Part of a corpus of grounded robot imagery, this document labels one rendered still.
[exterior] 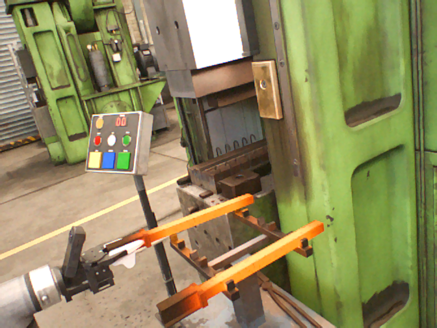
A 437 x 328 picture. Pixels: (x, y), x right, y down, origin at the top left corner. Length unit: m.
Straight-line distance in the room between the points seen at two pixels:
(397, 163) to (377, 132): 0.21
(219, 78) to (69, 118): 5.00
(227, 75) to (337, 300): 0.83
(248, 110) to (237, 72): 0.39
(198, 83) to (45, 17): 4.99
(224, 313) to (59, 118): 5.23
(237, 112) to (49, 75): 4.70
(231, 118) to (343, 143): 0.67
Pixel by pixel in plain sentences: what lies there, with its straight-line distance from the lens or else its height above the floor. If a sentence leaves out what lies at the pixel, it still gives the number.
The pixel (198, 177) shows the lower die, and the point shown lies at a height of 0.95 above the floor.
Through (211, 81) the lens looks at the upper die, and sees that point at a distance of 1.32.
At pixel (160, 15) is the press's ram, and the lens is 1.40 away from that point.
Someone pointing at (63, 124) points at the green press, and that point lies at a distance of 6.16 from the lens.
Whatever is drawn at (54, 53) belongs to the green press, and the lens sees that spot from 6.19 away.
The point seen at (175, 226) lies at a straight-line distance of 1.01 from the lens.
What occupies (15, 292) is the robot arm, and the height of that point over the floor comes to 1.03.
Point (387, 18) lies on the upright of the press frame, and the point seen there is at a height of 1.40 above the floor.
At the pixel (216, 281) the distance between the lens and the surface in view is 0.84.
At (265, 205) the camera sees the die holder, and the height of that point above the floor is 0.87.
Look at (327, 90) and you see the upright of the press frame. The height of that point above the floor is 1.26.
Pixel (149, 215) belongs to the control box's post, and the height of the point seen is 0.66.
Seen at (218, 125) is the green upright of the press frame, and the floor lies 1.09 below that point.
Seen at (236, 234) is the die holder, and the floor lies 0.82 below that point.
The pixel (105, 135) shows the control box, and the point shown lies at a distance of 1.90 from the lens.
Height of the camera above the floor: 1.46
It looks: 19 degrees down
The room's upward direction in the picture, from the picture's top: 12 degrees counter-clockwise
